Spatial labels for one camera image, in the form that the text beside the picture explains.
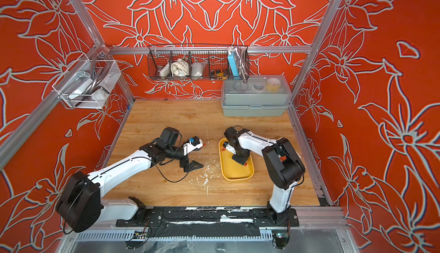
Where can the grey plastic storage box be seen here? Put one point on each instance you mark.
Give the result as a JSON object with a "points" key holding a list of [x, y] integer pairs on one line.
{"points": [[258, 96]]}

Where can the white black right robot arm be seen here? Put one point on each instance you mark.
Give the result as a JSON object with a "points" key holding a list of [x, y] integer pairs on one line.
{"points": [[283, 163]]}

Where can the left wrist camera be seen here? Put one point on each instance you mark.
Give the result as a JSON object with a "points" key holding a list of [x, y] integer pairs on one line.
{"points": [[192, 144]]}

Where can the blue box in basket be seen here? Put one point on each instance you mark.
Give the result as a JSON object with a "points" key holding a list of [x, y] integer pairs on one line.
{"points": [[232, 59]]}

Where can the clear plastic wall bin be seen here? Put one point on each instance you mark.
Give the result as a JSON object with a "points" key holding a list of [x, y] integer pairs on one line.
{"points": [[87, 83]]}

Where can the white cloth in basket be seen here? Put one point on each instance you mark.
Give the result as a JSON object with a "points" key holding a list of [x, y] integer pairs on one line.
{"points": [[180, 68]]}

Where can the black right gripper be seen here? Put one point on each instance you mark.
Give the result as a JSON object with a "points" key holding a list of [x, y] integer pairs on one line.
{"points": [[240, 160]]}

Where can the yellow plastic tray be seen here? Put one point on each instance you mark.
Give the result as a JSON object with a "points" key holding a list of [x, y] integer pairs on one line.
{"points": [[232, 170]]}

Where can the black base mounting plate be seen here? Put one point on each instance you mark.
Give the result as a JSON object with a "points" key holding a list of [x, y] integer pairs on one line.
{"points": [[256, 216]]}

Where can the black wire wall basket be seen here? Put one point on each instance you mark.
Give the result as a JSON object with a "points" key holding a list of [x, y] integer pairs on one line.
{"points": [[207, 62]]}

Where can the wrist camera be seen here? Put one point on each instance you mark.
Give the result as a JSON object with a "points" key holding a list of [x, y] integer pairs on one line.
{"points": [[192, 144], [226, 146]]}

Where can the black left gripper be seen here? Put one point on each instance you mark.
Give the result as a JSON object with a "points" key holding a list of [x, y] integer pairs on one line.
{"points": [[193, 166]]}

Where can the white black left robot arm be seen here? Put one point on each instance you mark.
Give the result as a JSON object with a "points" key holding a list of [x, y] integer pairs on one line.
{"points": [[82, 202]]}

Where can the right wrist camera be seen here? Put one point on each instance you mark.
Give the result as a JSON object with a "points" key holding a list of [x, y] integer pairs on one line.
{"points": [[226, 146]]}

